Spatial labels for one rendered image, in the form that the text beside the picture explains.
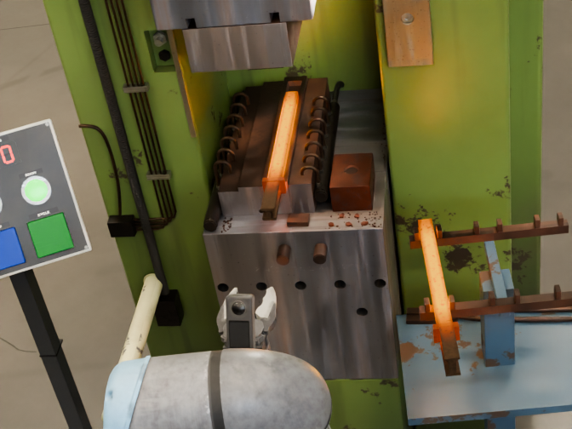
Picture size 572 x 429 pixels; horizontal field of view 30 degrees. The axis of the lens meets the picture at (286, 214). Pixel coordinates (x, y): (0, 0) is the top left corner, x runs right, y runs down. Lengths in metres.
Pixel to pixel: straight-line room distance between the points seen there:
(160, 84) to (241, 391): 1.17
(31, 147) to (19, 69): 2.90
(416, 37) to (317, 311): 0.64
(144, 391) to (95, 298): 2.37
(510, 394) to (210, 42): 0.91
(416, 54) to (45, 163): 0.77
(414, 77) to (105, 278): 1.76
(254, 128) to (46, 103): 2.43
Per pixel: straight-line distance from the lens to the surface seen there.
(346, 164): 2.26
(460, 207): 2.40
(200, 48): 2.06
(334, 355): 2.45
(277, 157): 2.27
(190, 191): 2.44
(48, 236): 2.20
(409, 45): 2.15
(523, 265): 3.10
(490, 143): 2.30
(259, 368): 1.24
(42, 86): 4.89
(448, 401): 2.19
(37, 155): 2.20
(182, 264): 2.59
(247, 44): 2.04
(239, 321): 1.82
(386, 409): 2.57
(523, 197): 2.95
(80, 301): 3.62
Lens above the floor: 2.29
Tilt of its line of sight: 37 degrees down
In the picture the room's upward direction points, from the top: 10 degrees counter-clockwise
